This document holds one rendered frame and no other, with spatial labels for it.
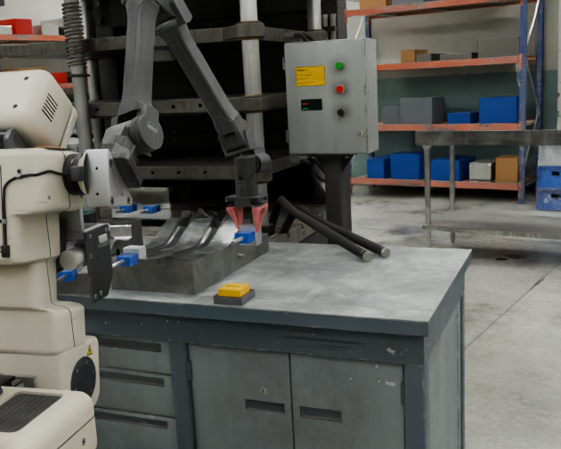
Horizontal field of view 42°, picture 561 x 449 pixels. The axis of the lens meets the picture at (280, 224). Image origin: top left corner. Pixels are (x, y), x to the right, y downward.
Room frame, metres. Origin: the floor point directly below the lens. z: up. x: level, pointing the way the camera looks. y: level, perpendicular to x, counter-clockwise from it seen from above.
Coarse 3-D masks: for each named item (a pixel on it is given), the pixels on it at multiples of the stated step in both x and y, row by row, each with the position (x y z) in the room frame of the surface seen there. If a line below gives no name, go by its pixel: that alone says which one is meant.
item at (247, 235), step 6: (240, 228) 1.95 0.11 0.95; (246, 228) 1.94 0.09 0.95; (252, 228) 1.94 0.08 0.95; (234, 234) 1.91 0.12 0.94; (240, 234) 1.91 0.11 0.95; (246, 234) 1.90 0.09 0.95; (252, 234) 1.92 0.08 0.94; (258, 234) 1.95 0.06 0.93; (234, 240) 1.86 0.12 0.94; (240, 240) 1.89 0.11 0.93; (246, 240) 1.90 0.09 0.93; (252, 240) 1.92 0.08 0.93; (258, 240) 1.94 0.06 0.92
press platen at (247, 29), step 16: (192, 32) 2.79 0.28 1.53; (208, 32) 2.77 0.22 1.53; (224, 32) 2.72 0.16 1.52; (240, 32) 2.58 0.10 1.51; (256, 32) 2.58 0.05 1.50; (272, 32) 2.90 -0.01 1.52; (288, 32) 3.05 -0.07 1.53; (304, 32) 3.18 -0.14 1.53; (320, 32) 3.21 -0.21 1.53; (0, 48) 3.04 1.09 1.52; (16, 48) 3.06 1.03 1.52; (32, 48) 3.08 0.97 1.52; (48, 48) 3.04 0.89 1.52; (64, 48) 3.01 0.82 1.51; (96, 48) 2.96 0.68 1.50; (112, 48) 2.93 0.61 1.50; (160, 48) 3.01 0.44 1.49; (208, 48) 3.22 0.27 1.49; (224, 48) 3.30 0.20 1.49; (240, 48) 3.38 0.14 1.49
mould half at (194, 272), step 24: (192, 240) 2.12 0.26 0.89; (216, 240) 2.09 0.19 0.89; (264, 240) 2.29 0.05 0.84; (144, 264) 1.92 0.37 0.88; (192, 264) 1.86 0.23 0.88; (216, 264) 1.98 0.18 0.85; (240, 264) 2.12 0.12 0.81; (120, 288) 1.95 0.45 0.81; (144, 288) 1.92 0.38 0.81; (168, 288) 1.89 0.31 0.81; (192, 288) 1.86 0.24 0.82
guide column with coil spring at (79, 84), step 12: (72, 0) 2.91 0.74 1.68; (72, 12) 2.91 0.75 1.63; (72, 24) 2.91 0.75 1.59; (72, 36) 2.91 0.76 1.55; (72, 48) 2.91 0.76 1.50; (72, 60) 2.91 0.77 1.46; (72, 72) 2.91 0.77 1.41; (84, 72) 2.92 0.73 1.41; (72, 84) 2.92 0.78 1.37; (84, 84) 2.92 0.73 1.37; (84, 96) 2.91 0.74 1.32; (84, 108) 2.91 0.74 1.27; (84, 120) 2.91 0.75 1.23; (84, 132) 2.91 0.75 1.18; (84, 144) 2.91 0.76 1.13; (96, 216) 2.91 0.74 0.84
